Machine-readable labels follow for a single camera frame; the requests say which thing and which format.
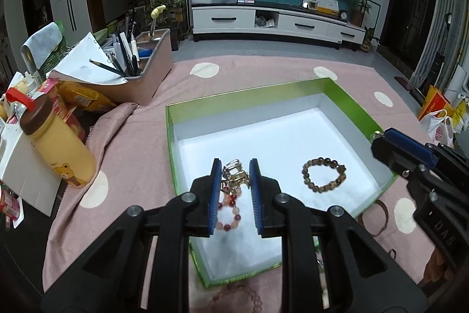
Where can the white plastic shopping bag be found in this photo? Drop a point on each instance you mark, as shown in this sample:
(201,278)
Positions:
(438,125)

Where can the pink desk organizer box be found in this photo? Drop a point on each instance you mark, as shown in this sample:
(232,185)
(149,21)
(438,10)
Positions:
(142,88)

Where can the green cardboard box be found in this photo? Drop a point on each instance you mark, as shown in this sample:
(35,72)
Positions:
(282,126)

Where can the white TV cabinet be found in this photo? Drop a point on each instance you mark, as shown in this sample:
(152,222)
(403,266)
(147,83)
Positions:
(264,19)

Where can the white paper box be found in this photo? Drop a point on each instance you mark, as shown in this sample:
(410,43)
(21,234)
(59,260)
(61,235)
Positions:
(24,171)

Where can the yellow white calendar card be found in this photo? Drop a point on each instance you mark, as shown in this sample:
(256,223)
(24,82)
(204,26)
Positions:
(328,6)

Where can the white paper sheet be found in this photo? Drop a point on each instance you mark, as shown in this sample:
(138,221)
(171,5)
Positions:
(87,63)

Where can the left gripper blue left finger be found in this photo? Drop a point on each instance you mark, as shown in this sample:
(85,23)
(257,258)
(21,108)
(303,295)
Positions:
(215,184)

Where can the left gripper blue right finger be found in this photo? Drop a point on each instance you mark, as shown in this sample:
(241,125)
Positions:
(255,188)

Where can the potted plant on cabinet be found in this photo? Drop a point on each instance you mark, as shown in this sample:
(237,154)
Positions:
(359,8)

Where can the yellow bear bottle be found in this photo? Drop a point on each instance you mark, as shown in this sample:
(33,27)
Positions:
(56,142)

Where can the potted plant in black box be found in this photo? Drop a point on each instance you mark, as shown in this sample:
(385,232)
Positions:
(168,14)

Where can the small floor potted plant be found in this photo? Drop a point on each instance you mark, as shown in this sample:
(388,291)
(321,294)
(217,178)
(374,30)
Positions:
(369,37)

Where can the small black alarm clock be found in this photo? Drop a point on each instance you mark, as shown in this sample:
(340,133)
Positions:
(343,15)

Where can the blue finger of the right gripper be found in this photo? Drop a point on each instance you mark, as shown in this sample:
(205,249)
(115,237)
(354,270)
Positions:
(408,147)

